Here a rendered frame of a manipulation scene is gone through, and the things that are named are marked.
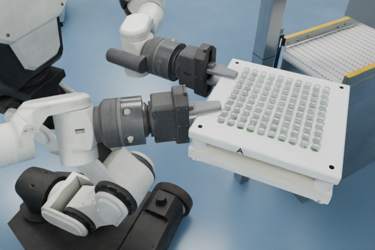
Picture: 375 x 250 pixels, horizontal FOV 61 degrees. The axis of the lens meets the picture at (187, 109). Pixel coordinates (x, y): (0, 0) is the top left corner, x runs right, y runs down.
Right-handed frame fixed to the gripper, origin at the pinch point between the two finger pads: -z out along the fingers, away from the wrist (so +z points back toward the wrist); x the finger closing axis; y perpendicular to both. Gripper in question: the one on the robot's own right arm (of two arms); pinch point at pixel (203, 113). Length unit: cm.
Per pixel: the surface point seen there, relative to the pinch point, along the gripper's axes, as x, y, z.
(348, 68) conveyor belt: 21, -37, -56
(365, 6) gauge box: -4, -29, -48
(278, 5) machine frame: 4, -52, -35
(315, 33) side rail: 19, -58, -54
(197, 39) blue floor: 99, -206, -35
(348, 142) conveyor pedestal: 65, -42, -74
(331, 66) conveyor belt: 21, -39, -51
